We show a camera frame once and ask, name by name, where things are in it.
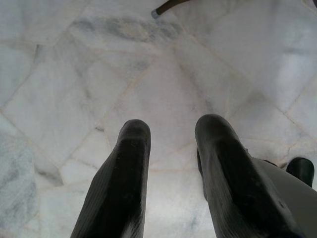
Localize dark wooden chair leg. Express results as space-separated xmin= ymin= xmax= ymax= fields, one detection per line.
xmin=151 ymin=0 xmax=186 ymax=19

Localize black robot foot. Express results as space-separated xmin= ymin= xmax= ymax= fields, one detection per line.
xmin=286 ymin=157 xmax=315 ymax=188

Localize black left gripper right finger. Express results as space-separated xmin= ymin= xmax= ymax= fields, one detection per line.
xmin=195 ymin=114 xmax=302 ymax=238

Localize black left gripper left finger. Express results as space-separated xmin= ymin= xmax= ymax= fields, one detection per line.
xmin=70 ymin=119 xmax=152 ymax=238

